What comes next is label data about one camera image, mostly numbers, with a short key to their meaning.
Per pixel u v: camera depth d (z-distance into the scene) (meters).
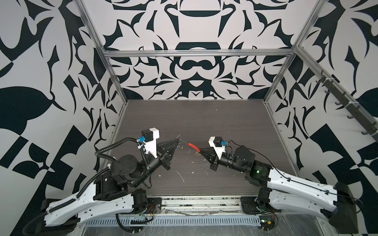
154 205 0.74
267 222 0.71
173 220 0.71
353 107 0.58
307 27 0.81
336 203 0.42
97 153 0.33
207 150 0.62
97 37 0.85
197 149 0.58
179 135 0.55
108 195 0.42
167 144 0.51
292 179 0.49
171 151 0.53
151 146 0.46
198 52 0.91
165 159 0.46
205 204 0.76
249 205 0.74
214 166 0.58
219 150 0.57
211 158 0.61
